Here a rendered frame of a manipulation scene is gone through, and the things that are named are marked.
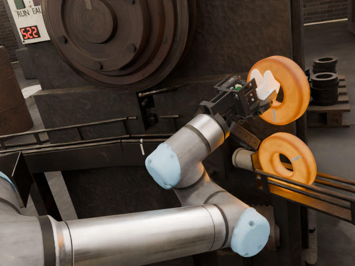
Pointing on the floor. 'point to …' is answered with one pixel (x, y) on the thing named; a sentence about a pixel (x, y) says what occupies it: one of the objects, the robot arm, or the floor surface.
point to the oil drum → (11, 101)
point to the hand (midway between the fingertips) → (275, 83)
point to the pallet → (327, 94)
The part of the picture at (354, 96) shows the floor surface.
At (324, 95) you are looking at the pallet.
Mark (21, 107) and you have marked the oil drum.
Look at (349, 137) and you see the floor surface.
